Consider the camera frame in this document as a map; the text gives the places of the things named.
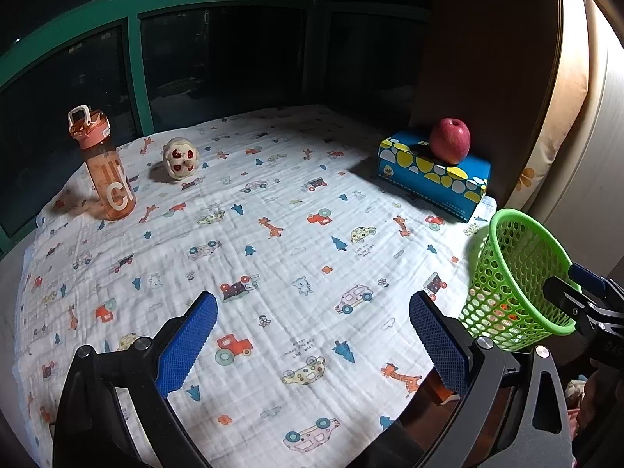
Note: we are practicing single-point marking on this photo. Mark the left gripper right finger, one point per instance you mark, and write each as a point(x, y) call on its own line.
point(511, 410)

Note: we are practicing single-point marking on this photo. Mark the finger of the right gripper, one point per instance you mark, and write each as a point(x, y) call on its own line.
point(573, 303)
point(589, 281)

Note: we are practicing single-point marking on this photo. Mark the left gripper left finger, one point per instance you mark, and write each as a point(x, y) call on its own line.
point(90, 429)

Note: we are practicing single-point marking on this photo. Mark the green mesh trash basket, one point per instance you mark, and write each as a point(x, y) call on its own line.
point(513, 256)

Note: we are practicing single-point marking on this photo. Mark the trash in basket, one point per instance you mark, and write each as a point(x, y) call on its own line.
point(491, 316)

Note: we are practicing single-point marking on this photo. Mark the printed white cloth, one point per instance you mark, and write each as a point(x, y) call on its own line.
point(312, 258)

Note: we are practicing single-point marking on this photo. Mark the orange water bottle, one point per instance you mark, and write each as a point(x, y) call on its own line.
point(92, 130)

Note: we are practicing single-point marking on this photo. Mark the red apple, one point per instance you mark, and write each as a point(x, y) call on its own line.
point(450, 141)

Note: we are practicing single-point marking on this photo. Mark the floral pillow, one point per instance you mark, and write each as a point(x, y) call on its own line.
point(565, 104)

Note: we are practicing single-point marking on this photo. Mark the small plush toy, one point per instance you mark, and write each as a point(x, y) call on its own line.
point(180, 158)

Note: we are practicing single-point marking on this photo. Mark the blue yellow tissue box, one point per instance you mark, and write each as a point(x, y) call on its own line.
point(406, 161)

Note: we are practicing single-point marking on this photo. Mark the wooden headboard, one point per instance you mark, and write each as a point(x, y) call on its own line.
point(492, 64)

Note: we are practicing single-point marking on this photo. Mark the green window frame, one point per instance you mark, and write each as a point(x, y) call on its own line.
point(92, 55)

